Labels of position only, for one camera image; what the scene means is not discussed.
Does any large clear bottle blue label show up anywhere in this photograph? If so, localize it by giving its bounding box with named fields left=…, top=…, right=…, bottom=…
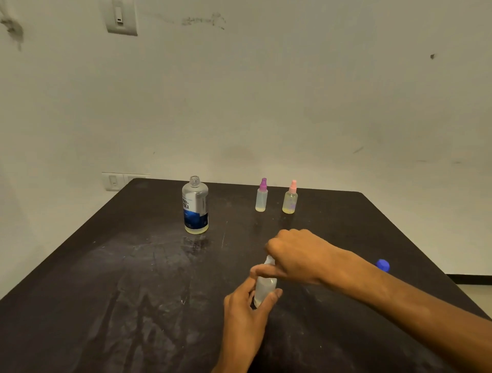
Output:
left=182, top=176, right=209, bottom=235

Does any pink cap spray bottle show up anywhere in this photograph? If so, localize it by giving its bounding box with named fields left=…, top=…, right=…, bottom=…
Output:
left=282, top=180, right=298, bottom=214

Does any person's left hand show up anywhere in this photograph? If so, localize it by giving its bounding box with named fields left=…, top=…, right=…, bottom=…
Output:
left=223, top=276, right=283, bottom=363

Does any purple cap spray bottle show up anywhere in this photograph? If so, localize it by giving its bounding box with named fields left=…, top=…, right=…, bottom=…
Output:
left=255, top=178, right=268, bottom=213

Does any small clear spray bottle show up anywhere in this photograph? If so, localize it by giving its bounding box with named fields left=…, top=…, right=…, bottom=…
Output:
left=253, top=255, right=278, bottom=309

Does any white wall socket plate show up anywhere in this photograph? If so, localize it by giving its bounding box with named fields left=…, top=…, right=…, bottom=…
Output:
left=101, top=172, right=151, bottom=192

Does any white wall switch plate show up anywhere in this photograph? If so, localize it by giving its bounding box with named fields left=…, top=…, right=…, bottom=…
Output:
left=101, top=0, right=138, bottom=37

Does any person's right hand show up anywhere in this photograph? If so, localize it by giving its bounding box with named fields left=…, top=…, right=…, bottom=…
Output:
left=250, top=229, right=351, bottom=286

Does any person's left forearm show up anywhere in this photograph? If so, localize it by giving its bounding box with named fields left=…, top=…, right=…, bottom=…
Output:
left=211, top=351, right=259, bottom=373

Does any person's right forearm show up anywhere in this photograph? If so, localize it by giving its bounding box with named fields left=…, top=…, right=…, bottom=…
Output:
left=327, top=250, right=492, bottom=373

